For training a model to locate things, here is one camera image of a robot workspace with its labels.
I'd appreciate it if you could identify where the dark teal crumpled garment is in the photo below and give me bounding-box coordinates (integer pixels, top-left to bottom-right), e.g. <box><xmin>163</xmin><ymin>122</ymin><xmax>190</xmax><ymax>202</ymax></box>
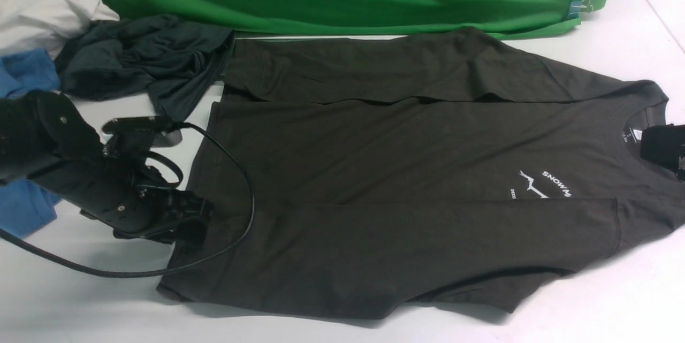
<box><xmin>55</xmin><ymin>14</ymin><xmax>234</xmax><ymax>121</ymax></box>

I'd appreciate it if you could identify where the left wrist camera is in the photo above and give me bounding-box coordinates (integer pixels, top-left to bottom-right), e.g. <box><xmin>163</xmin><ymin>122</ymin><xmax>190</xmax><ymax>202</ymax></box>
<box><xmin>101</xmin><ymin>116</ymin><xmax>182</xmax><ymax>157</ymax></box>

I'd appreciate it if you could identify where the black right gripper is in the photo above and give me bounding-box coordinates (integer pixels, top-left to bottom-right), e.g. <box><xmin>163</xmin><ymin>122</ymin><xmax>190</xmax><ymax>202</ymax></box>
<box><xmin>640</xmin><ymin>125</ymin><xmax>684</xmax><ymax>180</ymax></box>

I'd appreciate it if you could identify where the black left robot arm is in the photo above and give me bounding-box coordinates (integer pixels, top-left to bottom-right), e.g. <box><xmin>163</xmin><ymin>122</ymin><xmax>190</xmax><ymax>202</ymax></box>
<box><xmin>1</xmin><ymin>91</ymin><xmax>213</xmax><ymax>248</ymax></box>

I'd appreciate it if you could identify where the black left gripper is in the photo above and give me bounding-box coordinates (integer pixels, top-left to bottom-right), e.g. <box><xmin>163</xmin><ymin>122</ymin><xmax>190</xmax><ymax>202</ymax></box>
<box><xmin>32</xmin><ymin>157</ymin><xmax>214</xmax><ymax>249</ymax></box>

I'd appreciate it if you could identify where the white crumpled garment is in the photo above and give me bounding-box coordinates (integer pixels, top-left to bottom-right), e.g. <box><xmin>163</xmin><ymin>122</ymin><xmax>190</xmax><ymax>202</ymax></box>
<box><xmin>1</xmin><ymin>0</ymin><xmax>120</xmax><ymax>58</ymax></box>

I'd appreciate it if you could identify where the blue binder clip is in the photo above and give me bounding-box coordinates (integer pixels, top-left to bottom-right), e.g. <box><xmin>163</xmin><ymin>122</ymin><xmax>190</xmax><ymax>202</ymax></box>
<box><xmin>567</xmin><ymin>0</ymin><xmax>594</xmax><ymax>20</ymax></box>

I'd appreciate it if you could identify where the blue crumpled garment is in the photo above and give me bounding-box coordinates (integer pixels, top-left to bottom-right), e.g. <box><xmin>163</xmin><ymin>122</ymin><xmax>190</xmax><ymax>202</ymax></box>
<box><xmin>1</xmin><ymin>49</ymin><xmax>61</xmax><ymax>239</ymax></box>

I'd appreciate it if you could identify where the black left camera cable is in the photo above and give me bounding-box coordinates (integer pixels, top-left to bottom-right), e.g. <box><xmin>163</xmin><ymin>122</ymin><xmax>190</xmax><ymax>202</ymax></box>
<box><xmin>0</xmin><ymin>121</ymin><xmax>255</xmax><ymax>278</ymax></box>

